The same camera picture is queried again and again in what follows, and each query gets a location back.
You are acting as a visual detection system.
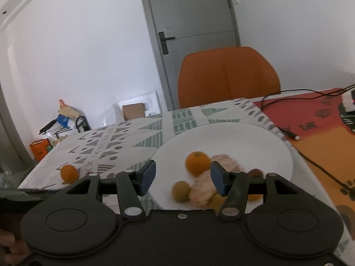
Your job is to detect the orange with green stem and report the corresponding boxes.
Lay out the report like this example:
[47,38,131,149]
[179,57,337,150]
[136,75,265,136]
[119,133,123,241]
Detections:
[185,151,211,177]

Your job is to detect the grey door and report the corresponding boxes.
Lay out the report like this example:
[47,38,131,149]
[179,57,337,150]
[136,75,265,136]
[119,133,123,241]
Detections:
[137,0,241,112]

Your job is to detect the black door handle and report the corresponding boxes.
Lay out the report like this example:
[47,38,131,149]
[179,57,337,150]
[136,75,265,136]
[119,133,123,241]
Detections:
[158,32,175,55]

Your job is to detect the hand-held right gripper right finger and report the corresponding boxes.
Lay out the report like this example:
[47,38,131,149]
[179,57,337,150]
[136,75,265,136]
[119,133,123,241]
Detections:
[210,161,299,223]

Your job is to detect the person's left hand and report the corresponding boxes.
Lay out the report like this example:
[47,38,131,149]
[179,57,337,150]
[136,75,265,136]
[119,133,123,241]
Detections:
[0,229,31,266]

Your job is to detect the black metal rack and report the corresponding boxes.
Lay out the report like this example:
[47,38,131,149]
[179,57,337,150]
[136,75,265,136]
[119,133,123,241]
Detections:
[75,115,91,132]

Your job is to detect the grey door frame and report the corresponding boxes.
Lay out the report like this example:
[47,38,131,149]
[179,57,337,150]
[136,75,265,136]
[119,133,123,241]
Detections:
[0,86,34,169]

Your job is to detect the red orange printed mat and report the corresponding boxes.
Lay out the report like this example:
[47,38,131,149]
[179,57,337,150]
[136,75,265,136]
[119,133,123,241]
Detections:
[253,87,355,240]

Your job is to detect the orange chair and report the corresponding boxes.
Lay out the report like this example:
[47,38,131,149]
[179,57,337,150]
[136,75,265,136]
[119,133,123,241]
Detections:
[177,47,281,109]

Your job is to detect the white round plate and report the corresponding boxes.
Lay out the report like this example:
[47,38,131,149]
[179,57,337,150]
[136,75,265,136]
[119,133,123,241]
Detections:
[151,123,293,209]

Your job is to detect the peeled pomelo segment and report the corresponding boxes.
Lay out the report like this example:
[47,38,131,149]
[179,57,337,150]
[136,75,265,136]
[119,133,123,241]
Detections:
[189,170,220,208]
[210,154,245,173]

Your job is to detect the orange box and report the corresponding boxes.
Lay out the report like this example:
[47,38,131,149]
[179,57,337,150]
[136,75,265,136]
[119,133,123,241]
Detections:
[30,139,51,161]

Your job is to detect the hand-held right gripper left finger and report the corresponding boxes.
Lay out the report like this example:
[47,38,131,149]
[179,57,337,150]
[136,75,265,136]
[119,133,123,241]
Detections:
[59,160,157,222]

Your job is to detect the small yellow-orange fruit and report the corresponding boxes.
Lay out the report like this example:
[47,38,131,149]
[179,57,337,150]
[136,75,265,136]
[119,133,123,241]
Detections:
[207,194,226,209]

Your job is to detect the black cable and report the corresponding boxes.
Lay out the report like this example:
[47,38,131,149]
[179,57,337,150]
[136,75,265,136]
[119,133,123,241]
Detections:
[261,84,355,197]

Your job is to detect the cardboard box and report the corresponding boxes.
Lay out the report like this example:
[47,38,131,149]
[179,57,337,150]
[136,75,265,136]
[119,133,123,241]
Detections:
[122,103,146,121]

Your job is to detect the white device with red light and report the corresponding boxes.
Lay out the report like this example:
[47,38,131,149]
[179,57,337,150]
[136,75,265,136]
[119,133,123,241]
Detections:
[342,89,355,111]

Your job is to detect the tan bag with orange handle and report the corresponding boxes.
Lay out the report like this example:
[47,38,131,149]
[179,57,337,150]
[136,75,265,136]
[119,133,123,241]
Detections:
[57,99,80,119]

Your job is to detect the patterned white green tablecloth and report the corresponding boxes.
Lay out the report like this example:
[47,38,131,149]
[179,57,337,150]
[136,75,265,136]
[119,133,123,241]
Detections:
[18,98,355,255]

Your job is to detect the white foam board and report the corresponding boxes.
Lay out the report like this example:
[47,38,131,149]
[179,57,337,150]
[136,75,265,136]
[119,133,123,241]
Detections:
[114,90,161,121]

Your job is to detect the small yellow-brown fruit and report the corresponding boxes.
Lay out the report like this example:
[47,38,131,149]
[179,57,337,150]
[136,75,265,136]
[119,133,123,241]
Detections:
[172,181,191,202]

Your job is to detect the black flat object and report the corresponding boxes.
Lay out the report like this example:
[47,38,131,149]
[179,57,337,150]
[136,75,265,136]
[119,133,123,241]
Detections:
[39,119,60,133]

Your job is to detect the blue white plastic bag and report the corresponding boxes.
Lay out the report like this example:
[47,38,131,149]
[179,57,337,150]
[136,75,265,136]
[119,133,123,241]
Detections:
[55,115,70,129]

